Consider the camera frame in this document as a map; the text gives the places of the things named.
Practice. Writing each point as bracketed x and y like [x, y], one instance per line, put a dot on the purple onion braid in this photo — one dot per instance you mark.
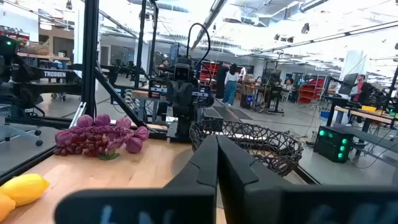
[133, 144]

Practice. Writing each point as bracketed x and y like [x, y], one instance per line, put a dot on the small black box blue light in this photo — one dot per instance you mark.
[246, 101]

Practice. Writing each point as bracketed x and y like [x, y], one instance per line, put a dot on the wooden wall shelf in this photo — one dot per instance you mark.
[43, 56]

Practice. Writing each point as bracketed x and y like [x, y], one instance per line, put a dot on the black computer monitor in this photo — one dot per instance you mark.
[348, 84]

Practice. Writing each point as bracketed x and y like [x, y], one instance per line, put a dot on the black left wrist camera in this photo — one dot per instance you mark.
[182, 73]

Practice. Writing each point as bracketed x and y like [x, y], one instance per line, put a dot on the office chair base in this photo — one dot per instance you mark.
[18, 132]

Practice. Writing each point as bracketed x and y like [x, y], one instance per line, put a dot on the red shelf rack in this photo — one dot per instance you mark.
[209, 73]
[311, 91]

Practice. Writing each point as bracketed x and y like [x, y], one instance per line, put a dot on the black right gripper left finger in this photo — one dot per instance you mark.
[186, 202]

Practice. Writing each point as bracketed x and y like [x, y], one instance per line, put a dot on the black box with green lights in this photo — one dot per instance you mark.
[332, 144]

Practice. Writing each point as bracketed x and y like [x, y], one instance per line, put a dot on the wooden workbench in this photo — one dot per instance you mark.
[367, 115]

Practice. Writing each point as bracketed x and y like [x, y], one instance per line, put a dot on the black floor mat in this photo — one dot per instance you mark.
[222, 113]
[241, 114]

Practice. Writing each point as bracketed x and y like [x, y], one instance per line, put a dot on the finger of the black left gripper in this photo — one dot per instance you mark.
[190, 99]
[175, 99]

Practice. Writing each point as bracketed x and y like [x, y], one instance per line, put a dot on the long ceiling light bar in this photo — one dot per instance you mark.
[208, 21]

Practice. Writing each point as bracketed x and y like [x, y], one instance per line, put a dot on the yellow lemon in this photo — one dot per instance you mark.
[25, 188]

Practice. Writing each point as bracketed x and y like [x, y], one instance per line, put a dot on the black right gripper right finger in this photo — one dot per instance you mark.
[248, 202]

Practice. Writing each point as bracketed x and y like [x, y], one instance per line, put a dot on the neighbouring black robot arm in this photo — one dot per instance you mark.
[54, 74]

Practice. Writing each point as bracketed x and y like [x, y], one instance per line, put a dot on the yellow bin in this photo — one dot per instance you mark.
[369, 108]

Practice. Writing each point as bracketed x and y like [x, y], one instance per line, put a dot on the silver aluminium bracket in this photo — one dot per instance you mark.
[77, 115]

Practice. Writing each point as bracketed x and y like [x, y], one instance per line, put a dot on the dark red grape bunch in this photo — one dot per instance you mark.
[77, 146]

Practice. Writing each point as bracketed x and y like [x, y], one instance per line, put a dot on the person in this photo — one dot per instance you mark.
[163, 64]
[231, 87]
[287, 88]
[362, 90]
[221, 81]

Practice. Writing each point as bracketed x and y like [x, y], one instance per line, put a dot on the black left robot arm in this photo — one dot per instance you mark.
[186, 130]

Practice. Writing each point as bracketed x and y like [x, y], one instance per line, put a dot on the black aluminium table frame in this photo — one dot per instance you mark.
[90, 62]

